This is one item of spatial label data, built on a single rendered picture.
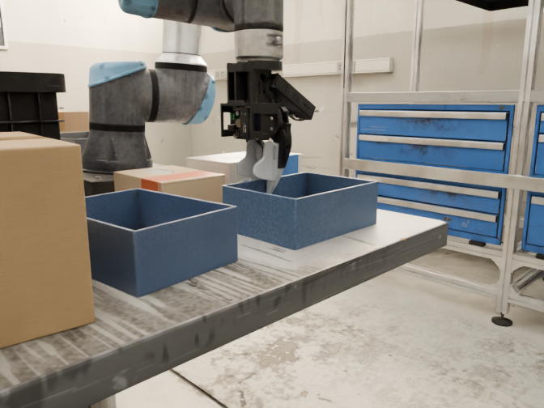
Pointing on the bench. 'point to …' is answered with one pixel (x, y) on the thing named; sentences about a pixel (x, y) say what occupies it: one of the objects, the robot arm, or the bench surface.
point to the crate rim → (31, 82)
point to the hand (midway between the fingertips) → (269, 188)
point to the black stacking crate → (30, 113)
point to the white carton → (227, 166)
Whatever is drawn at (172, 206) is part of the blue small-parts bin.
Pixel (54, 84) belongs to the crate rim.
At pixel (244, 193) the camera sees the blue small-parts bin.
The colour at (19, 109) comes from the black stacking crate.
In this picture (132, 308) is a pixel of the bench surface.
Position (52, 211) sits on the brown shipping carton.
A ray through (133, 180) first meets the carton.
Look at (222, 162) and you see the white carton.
